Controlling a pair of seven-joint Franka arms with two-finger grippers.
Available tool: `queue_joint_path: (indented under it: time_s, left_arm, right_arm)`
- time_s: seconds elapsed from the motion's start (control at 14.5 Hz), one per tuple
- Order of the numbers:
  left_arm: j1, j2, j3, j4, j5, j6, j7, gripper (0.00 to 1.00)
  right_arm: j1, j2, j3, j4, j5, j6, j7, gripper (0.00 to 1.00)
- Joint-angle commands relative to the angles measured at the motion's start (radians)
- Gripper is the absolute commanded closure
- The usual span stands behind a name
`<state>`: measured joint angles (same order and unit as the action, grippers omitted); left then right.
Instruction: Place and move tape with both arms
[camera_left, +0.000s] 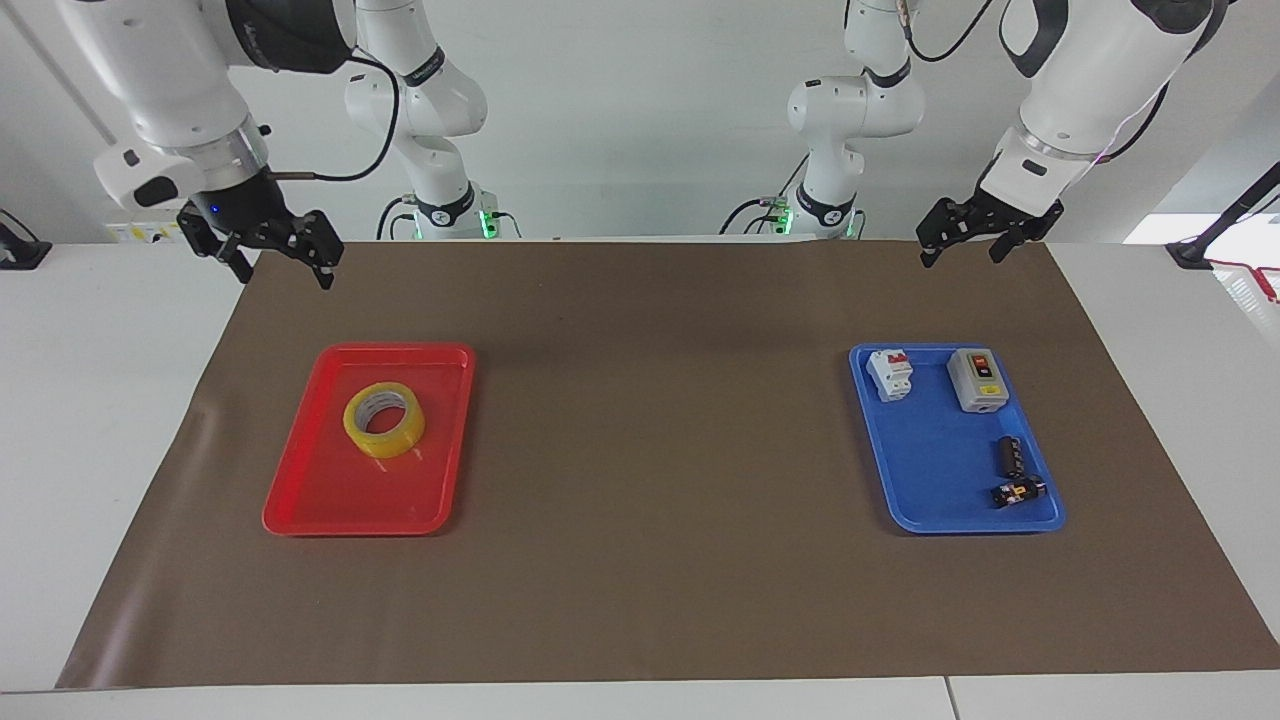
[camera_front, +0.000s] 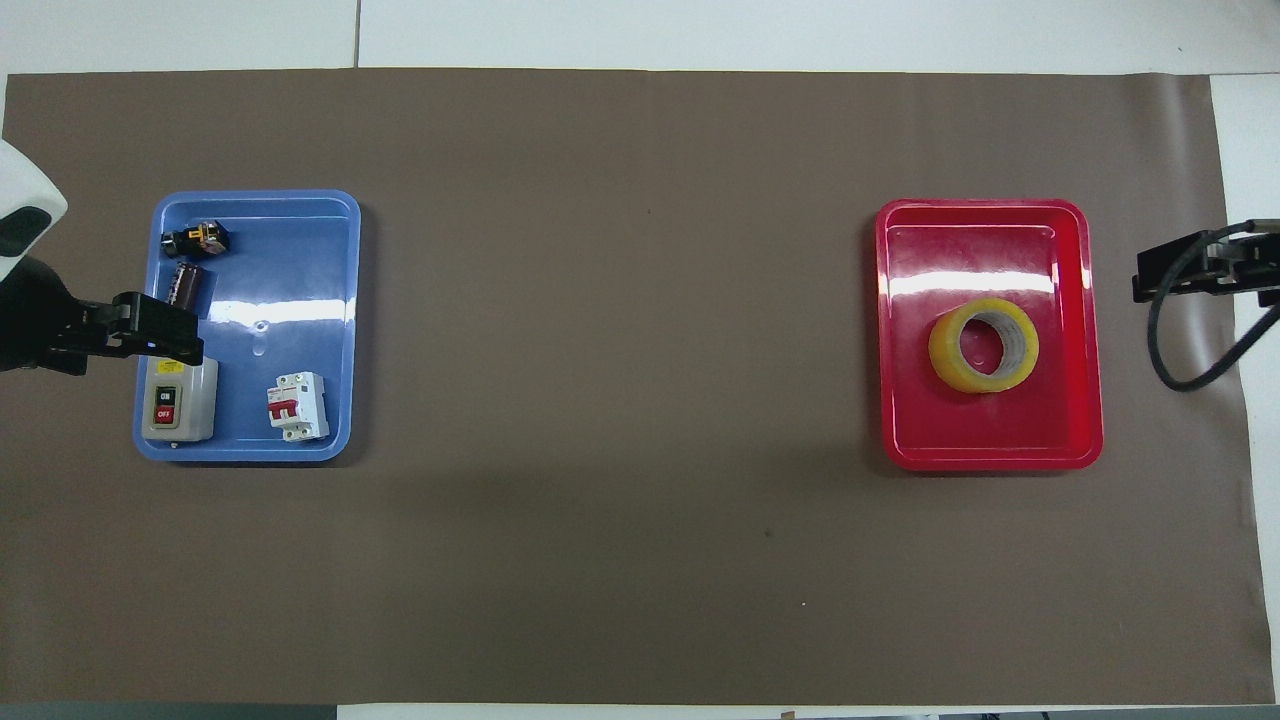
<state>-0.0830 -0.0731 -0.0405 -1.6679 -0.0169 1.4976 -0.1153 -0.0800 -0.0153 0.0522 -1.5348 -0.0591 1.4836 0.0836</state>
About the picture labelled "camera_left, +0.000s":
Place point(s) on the grey switch box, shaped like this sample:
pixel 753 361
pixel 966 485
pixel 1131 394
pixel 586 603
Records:
pixel 977 385

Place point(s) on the black stand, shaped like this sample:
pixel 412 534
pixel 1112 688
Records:
pixel 1195 248
pixel 20 250

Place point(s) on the yellow tape roll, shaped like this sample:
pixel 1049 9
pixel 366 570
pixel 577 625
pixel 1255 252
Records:
pixel 400 437

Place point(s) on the white circuit breaker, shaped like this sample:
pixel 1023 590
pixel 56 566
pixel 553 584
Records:
pixel 890 375

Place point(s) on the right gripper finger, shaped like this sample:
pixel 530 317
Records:
pixel 232 250
pixel 318 240

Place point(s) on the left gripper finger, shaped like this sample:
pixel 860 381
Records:
pixel 950 222
pixel 1025 236

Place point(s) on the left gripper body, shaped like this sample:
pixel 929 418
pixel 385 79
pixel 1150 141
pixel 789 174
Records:
pixel 1020 212

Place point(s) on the blue plastic tray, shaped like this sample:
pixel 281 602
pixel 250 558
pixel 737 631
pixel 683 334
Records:
pixel 935 470

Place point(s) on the white power strip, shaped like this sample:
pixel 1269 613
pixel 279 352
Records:
pixel 140 233

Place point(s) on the red plastic tray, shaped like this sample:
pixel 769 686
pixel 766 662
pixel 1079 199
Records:
pixel 330 490

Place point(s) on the black and orange small component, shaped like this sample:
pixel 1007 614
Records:
pixel 1018 492

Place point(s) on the black cylindrical component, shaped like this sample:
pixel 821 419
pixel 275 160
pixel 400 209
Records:
pixel 1010 456

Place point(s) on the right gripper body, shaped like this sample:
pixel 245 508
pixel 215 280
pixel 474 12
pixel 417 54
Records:
pixel 240 205

